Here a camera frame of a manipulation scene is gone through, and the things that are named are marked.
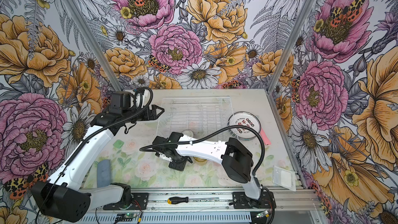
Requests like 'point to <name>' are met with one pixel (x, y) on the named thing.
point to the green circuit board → (125, 216)
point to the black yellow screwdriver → (178, 199)
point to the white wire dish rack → (202, 118)
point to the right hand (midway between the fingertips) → (185, 165)
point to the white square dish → (284, 178)
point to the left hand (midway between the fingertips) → (157, 115)
